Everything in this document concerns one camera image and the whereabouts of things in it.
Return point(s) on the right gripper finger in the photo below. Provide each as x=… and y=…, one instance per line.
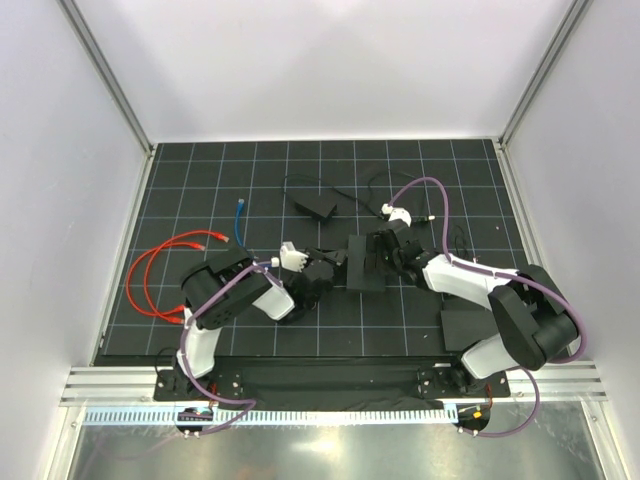
x=380, y=249
x=369, y=262

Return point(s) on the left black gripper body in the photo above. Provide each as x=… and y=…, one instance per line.
x=312, y=303

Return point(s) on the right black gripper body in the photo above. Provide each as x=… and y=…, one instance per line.
x=399, y=262

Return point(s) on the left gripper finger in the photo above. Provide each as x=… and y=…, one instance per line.
x=337, y=258
x=320, y=254

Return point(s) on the black network switch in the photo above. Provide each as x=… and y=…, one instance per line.
x=358, y=279

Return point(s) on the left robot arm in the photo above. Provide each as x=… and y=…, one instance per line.
x=217, y=291

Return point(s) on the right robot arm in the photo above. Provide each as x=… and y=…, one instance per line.
x=534, y=322

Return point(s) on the black grid mat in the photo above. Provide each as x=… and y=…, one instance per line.
x=245, y=191

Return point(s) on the black power adapter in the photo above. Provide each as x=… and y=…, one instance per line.
x=315, y=207

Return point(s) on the black flat block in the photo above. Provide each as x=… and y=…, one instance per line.
x=462, y=329

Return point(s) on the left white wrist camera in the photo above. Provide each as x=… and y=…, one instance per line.
x=290, y=258

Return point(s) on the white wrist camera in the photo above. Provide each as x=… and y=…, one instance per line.
x=392, y=213
x=290, y=258

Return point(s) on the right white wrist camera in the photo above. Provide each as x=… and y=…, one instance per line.
x=392, y=213

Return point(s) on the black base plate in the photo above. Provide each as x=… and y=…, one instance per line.
x=306, y=380

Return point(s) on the white slotted cable duct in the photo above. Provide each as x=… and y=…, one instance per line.
x=183, y=416

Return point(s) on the aluminium front rail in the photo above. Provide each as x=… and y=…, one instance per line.
x=99, y=386

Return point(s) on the right aluminium frame post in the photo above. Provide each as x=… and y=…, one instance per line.
x=569, y=23

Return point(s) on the aluminium frame post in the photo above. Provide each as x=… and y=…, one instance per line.
x=97, y=58
x=569, y=23

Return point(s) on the left aluminium frame post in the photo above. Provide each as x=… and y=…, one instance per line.
x=97, y=58

